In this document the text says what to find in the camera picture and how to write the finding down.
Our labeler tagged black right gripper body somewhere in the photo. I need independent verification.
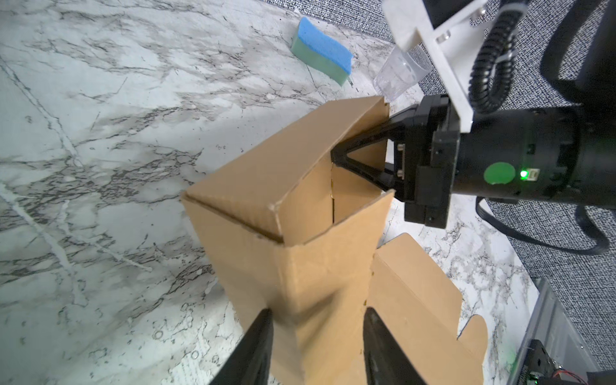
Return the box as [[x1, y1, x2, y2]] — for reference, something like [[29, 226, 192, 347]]
[[393, 95, 460, 229]]

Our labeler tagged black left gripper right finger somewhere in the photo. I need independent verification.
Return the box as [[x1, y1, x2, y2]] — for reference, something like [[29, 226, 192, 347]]
[[363, 307, 427, 385]]

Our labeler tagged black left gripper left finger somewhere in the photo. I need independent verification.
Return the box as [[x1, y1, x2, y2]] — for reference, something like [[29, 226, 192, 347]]
[[210, 309, 274, 385]]

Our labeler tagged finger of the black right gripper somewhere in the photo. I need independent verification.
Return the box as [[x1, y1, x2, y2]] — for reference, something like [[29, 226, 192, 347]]
[[331, 104, 419, 157], [330, 144, 404, 193]]

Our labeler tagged brown cardboard box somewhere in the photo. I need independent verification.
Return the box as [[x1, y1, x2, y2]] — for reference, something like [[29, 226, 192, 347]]
[[181, 96, 488, 384]]

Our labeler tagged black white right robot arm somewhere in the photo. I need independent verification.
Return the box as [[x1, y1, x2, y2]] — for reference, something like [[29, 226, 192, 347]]
[[331, 1, 615, 229]]

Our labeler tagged clear round plastic lid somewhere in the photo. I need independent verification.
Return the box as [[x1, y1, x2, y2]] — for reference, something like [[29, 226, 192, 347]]
[[373, 45, 433, 102]]

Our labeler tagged blue green sponge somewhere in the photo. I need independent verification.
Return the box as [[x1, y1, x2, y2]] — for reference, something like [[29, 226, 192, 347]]
[[290, 17, 353, 86]]

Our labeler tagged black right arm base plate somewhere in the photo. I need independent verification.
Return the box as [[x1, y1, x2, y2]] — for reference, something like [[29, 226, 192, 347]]
[[516, 339, 587, 385]]

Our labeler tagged aluminium front rail frame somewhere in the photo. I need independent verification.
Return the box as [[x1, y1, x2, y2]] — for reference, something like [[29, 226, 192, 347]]
[[507, 278, 601, 384]]

